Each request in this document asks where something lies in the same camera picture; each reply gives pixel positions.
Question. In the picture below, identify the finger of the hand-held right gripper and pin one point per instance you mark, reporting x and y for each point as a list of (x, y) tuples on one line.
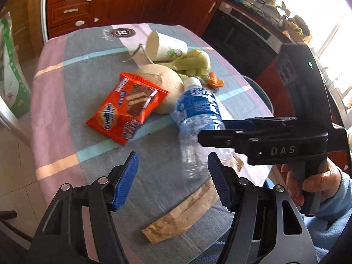
[(238, 124), (222, 140)]

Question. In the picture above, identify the green corn husks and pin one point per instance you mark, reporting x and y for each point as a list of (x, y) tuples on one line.
[(192, 63)]

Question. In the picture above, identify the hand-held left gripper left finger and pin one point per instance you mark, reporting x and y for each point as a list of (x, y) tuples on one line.
[(125, 181)]

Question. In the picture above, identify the grey teal trash bin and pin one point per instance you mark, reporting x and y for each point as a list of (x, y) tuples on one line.
[(265, 95)]

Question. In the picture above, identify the wooden kitchen cabinets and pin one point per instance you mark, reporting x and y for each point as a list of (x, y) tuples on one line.
[(123, 2)]

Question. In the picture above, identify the thin bent straw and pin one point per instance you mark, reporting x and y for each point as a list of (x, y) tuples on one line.
[(134, 51)]

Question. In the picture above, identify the small orange peel piece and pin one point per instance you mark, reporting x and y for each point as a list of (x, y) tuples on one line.
[(216, 80)]

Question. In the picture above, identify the brown paper bag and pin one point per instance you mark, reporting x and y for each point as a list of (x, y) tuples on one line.
[(181, 214)]

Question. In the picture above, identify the green and white plastic bag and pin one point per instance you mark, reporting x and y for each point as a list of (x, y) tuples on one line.
[(13, 74)]

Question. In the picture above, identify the clear water bottle blue label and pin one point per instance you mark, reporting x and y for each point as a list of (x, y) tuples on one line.
[(198, 104)]

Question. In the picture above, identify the yellow green toy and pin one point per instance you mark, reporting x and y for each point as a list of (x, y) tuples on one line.
[(298, 29)]

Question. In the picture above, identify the orange snack packet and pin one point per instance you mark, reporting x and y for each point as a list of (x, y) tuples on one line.
[(115, 112)]

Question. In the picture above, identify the tan peeled coconut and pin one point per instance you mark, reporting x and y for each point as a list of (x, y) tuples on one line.
[(167, 85)]

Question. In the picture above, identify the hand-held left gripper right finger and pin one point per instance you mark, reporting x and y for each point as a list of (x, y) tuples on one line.
[(220, 181)]

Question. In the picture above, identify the person's right forearm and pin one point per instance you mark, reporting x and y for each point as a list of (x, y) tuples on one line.
[(335, 225)]

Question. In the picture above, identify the person's right hand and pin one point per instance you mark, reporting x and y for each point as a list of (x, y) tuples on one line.
[(324, 181)]

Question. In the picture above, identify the black built-in oven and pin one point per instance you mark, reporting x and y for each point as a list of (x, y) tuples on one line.
[(239, 35)]

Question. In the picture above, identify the white paper cup green print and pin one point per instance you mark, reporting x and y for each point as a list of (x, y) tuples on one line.
[(170, 48)]

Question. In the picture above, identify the glass sliding door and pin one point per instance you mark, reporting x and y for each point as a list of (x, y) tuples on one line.
[(44, 11)]

